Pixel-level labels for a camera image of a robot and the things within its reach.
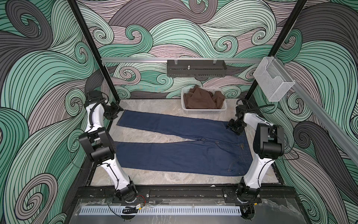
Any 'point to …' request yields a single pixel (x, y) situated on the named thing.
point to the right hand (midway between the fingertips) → (228, 129)
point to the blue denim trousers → (215, 149)
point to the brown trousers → (198, 98)
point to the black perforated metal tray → (196, 68)
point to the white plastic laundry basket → (203, 111)
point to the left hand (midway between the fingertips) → (120, 109)
